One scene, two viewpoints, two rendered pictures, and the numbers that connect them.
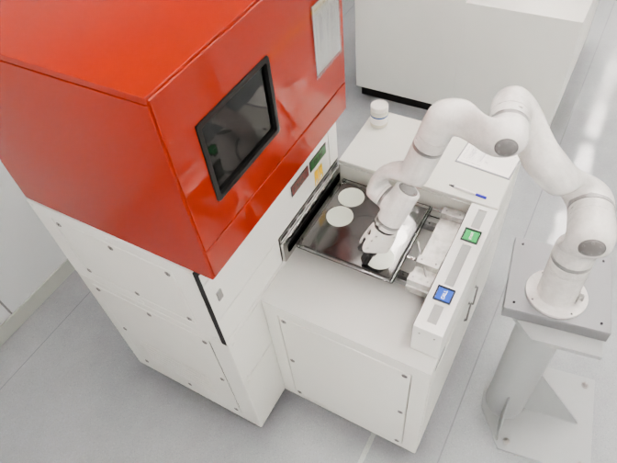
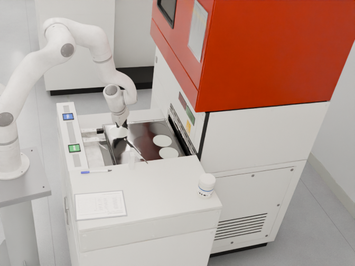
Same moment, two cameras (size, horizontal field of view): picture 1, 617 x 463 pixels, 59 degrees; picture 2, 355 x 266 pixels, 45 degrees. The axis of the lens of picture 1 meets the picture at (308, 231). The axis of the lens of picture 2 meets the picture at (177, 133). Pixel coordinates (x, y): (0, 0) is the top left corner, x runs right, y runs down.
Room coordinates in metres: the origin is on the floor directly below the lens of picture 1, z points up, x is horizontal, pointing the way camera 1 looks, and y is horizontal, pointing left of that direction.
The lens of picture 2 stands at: (2.33, -1.58, 2.33)
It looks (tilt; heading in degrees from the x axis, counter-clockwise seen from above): 38 degrees down; 122
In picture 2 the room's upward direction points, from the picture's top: 9 degrees clockwise
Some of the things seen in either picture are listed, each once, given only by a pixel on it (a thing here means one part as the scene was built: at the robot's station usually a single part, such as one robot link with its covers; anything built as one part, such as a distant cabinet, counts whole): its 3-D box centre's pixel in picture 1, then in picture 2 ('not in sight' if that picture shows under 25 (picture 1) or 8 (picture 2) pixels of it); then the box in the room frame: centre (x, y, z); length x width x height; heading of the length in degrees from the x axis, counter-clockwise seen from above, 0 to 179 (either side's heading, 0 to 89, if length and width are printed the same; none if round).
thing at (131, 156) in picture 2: not in sight; (135, 156); (1.40, -0.44, 1.03); 0.06 x 0.04 x 0.13; 55
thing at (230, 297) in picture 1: (281, 220); (175, 100); (1.23, 0.09, 1.02); 0.82 x 0.03 x 0.40; 145
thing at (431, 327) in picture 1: (455, 276); (71, 143); (1.00, -0.47, 0.89); 0.55 x 0.09 x 0.14; 145
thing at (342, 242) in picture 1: (364, 226); (143, 142); (1.26, -0.21, 0.90); 0.34 x 0.34 x 0.01; 55
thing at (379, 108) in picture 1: (379, 114); (206, 186); (1.74, -0.34, 1.01); 0.07 x 0.07 x 0.10
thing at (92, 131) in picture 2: (420, 281); (88, 132); (1.00, -0.34, 0.89); 0.08 x 0.03 x 0.03; 55
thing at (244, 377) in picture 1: (233, 286); (212, 171); (1.43, 0.37, 0.41); 0.82 x 0.71 x 0.82; 145
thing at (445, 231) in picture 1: (435, 253); (93, 155); (1.13, -0.43, 0.87); 0.36 x 0.08 x 0.03; 145
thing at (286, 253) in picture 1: (312, 211); (179, 137); (1.37, -0.02, 0.89); 0.44 x 0.02 x 0.10; 145
